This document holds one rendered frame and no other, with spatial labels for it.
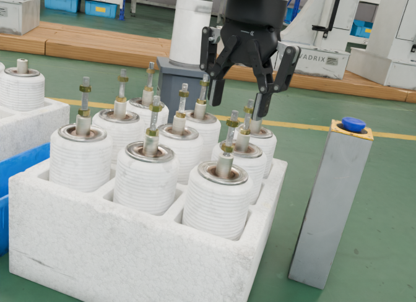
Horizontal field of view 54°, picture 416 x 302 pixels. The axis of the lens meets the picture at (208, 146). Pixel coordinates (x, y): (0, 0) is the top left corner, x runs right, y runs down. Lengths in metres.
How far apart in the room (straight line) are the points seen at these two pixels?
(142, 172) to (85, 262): 0.17
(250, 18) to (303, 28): 2.47
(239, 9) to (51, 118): 0.62
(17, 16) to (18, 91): 1.64
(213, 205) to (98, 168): 0.20
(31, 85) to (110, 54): 1.54
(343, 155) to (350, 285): 0.29
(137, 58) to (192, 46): 1.45
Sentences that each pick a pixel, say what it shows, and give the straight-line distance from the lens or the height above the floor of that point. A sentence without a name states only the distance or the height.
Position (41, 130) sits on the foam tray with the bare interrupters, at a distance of 1.01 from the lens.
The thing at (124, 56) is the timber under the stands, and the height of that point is 0.05.
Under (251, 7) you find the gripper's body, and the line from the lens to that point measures 0.51.
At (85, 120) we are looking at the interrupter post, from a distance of 0.66.
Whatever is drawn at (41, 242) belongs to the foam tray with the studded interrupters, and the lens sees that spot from 0.71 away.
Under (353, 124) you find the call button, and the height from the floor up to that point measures 0.33.
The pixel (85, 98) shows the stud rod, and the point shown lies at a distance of 0.66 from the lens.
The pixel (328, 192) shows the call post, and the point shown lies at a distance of 0.76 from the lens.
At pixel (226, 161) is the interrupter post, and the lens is 0.58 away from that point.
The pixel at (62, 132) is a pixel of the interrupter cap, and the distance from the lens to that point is 0.67.
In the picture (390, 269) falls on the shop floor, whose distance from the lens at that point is 1.01.
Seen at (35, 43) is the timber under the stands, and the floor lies 0.06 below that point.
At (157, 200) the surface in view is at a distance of 0.62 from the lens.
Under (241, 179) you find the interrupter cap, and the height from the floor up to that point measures 0.25.
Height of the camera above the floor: 0.49
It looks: 21 degrees down
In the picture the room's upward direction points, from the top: 10 degrees clockwise
